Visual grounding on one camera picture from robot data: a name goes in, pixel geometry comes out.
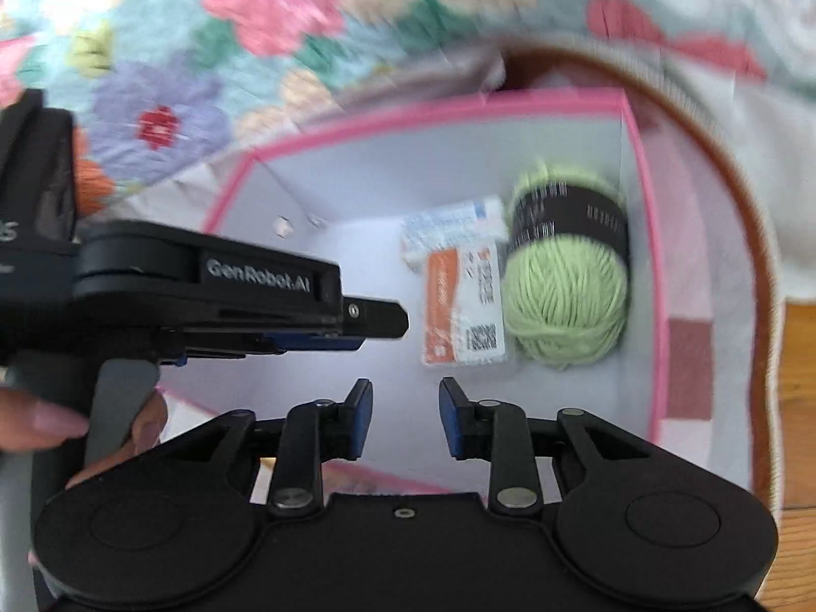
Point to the white tissue packet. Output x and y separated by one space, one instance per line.
446 223

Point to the floral quilt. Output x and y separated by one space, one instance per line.
255 44

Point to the person's left hand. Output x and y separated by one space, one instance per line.
38 424

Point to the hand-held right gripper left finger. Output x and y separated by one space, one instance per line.
360 417

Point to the orange and white card box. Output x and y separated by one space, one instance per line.
446 306

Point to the green yarn ball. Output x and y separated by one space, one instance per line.
561 306

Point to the pink cardboard box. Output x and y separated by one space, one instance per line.
574 408

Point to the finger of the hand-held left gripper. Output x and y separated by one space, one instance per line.
376 319
306 343

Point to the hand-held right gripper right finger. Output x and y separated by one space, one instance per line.
451 421

